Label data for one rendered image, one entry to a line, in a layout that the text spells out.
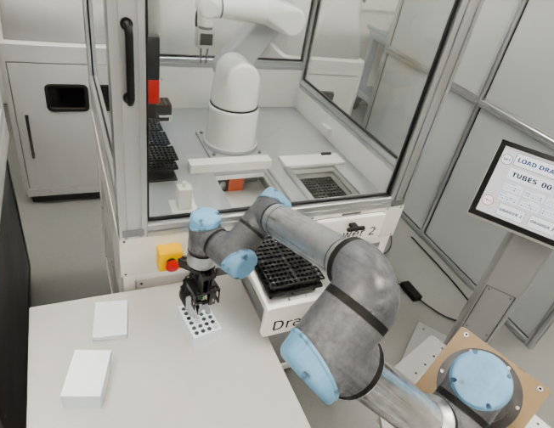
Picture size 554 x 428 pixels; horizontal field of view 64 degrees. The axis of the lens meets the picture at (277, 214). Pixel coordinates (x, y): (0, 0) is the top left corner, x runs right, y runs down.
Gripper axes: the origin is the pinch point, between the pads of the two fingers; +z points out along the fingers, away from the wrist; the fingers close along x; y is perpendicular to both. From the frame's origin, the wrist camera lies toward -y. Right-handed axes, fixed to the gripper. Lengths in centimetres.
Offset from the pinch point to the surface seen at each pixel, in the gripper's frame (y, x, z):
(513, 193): 12, 119, -24
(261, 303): 9.6, 15.7, -5.6
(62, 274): -116, -22, 82
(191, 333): 5.9, -3.1, 1.9
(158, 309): -8.8, -7.3, 5.7
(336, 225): -10, 56, -9
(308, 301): 17.9, 25.1, -11.1
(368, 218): -8, 70, -10
